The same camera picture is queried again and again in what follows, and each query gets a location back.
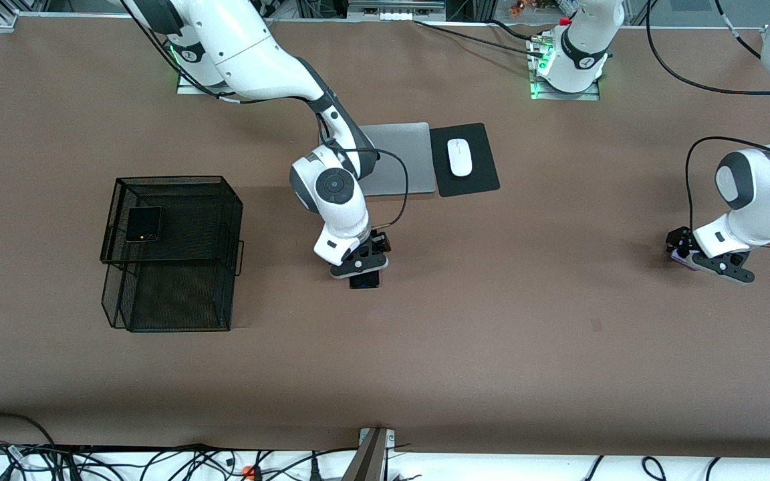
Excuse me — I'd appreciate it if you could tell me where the silver closed laptop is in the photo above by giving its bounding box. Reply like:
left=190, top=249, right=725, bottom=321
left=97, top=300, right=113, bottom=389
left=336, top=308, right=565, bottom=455
left=357, top=122, right=438, bottom=198

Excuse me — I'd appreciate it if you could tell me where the aluminium right arm base plate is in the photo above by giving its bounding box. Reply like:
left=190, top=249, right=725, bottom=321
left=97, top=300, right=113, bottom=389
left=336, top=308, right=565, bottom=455
left=176, top=40, right=248, bottom=96

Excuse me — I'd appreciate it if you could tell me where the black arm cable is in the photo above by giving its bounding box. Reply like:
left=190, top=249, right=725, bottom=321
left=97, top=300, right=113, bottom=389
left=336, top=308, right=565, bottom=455
left=646, top=0, right=770, bottom=231
left=318, top=114, right=411, bottom=233

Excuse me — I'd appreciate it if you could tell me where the black cable across table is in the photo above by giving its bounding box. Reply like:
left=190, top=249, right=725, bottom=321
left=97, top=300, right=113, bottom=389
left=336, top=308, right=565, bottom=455
left=414, top=19, right=546, bottom=57

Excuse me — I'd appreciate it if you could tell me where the black mesh two-tier tray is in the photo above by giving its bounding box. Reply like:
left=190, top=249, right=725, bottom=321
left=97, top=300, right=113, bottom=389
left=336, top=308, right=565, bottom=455
left=100, top=176, right=245, bottom=333

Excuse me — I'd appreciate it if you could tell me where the black looped cable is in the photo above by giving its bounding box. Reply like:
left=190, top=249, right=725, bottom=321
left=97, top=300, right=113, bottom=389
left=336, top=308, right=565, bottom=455
left=0, top=412, right=58, bottom=481

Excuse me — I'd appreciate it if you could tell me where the aluminium left arm base plate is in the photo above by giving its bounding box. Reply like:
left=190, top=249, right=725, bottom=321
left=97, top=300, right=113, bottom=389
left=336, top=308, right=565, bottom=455
left=529, top=37, right=601, bottom=101

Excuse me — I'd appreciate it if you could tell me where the white computer mouse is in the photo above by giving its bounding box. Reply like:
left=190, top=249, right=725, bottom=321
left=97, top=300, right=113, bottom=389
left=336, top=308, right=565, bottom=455
left=447, top=138, right=473, bottom=178

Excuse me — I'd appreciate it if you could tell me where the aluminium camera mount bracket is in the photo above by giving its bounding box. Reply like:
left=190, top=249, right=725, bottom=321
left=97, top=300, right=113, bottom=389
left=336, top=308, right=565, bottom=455
left=342, top=426, right=397, bottom=481

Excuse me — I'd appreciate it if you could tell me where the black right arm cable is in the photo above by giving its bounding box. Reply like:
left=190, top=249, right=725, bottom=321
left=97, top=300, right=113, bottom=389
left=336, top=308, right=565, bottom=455
left=318, top=114, right=411, bottom=233

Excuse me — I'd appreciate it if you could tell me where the black mouse pad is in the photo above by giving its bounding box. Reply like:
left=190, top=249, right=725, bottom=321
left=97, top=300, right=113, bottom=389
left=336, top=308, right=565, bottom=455
left=429, top=122, right=501, bottom=198

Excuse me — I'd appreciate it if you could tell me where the white power strip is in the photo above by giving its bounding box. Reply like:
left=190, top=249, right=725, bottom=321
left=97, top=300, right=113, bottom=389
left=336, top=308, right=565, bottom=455
left=347, top=0, right=446, bottom=21

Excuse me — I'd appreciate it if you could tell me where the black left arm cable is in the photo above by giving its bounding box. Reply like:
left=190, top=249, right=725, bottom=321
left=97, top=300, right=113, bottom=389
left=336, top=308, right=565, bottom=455
left=646, top=0, right=770, bottom=231

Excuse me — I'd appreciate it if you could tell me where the black flip phone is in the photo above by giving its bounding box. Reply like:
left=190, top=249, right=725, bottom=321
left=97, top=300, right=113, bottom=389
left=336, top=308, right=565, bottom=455
left=125, top=206, right=164, bottom=243

